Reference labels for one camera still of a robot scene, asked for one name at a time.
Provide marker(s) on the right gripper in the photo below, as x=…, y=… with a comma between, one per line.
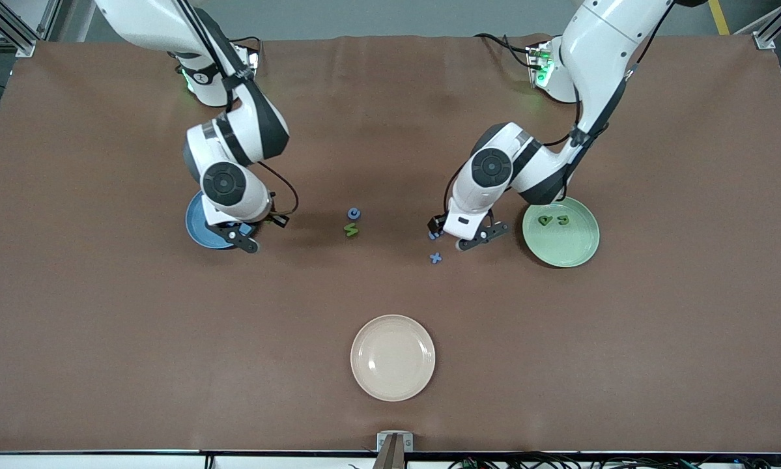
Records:
x=268, y=218

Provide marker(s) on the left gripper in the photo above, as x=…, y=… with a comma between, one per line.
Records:
x=437, y=225

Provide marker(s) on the blue foam letter x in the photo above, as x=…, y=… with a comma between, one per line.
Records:
x=436, y=258

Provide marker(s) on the blue foam letter C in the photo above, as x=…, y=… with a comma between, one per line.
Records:
x=350, y=213

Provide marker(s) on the green foam letter N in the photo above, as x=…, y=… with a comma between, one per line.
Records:
x=351, y=229

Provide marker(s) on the green foam letter p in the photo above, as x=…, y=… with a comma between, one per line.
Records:
x=550, y=220

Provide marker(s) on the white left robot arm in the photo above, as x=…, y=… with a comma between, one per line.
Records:
x=598, y=45

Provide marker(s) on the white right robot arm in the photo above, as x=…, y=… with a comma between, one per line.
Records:
x=156, y=23

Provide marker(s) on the blue plate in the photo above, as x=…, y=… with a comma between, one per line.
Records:
x=196, y=228

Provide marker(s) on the green plate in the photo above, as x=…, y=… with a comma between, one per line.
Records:
x=563, y=247

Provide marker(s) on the beige plate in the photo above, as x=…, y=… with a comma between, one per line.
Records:
x=393, y=357

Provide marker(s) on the brown table cover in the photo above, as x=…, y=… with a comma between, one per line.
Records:
x=390, y=143

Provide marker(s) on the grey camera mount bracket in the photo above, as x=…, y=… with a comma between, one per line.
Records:
x=395, y=441

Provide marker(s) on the white table edge rail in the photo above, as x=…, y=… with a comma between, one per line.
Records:
x=103, y=461

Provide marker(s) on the aluminium frame profile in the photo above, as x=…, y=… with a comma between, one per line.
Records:
x=765, y=40
x=25, y=47

